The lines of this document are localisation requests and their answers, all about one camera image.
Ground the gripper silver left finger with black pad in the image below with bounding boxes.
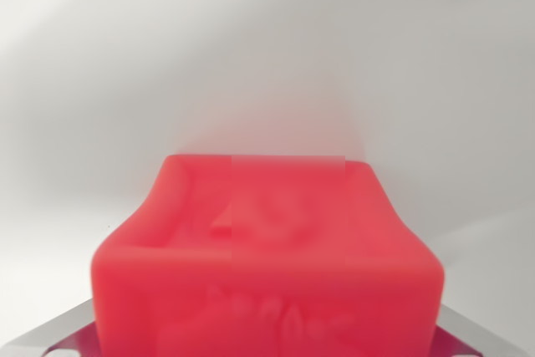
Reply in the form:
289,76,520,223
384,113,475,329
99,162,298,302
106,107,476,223
7,298,100,357

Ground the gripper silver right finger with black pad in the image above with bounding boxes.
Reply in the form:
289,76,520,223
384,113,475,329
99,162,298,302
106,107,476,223
434,306,528,357

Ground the red embossed cube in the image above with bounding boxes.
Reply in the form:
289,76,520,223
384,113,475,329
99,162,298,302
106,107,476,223
89,153,446,357

